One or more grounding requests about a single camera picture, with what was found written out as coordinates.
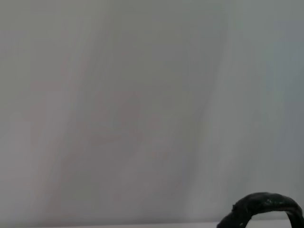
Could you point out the black round teapot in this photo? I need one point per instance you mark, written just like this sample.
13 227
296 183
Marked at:
268 202

